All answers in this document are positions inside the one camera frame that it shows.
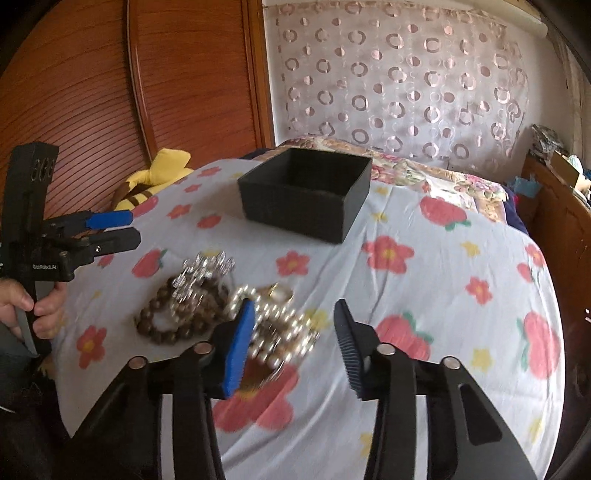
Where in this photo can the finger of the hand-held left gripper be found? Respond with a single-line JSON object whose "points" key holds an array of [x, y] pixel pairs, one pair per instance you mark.
{"points": [[115, 242], [111, 219]]}

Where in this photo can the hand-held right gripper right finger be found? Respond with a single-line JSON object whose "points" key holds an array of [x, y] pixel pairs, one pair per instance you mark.
{"points": [[347, 350]]}

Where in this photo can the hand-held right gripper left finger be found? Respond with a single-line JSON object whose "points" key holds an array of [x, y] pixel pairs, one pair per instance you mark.
{"points": [[238, 355]]}

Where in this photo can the gold metal bangle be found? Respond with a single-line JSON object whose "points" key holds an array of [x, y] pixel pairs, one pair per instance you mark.
{"points": [[277, 290]]}

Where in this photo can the silver crystal jewelry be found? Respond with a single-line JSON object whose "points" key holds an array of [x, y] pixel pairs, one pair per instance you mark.
{"points": [[203, 270]]}

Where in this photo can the black jewelry box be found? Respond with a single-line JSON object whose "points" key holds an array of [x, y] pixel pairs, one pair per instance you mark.
{"points": [[295, 207]]}

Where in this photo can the person's left hand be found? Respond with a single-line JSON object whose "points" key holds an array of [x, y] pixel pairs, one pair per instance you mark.
{"points": [[18, 300]]}

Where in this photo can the yellow plush toy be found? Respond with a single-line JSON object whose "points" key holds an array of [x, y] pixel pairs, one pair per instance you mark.
{"points": [[171, 161]]}

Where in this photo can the strawberry flower printed blanket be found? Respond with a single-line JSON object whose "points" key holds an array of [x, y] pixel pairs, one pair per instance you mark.
{"points": [[415, 300]]}

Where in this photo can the wooden slatted wardrobe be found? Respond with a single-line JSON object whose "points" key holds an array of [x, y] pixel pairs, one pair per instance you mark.
{"points": [[92, 92]]}

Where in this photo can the floral quilt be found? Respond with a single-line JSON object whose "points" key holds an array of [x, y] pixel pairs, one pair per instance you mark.
{"points": [[461, 184]]}

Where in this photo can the blue plastic bag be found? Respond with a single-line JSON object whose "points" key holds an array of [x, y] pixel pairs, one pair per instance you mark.
{"points": [[524, 185]]}

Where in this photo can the wooden side cabinet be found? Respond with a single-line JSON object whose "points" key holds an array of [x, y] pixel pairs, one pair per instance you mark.
{"points": [[554, 221]]}

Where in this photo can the circle patterned sheer curtain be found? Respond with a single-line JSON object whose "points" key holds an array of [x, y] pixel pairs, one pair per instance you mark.
{"points": [[392, 92]]}

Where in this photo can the cardboard tissue box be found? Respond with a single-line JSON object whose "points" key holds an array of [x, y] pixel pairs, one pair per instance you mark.
{"points": [[570, 170]]}

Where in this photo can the patterned folded cloth stack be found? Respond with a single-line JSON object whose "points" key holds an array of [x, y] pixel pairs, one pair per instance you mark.
{"points": [[547, 141]]}

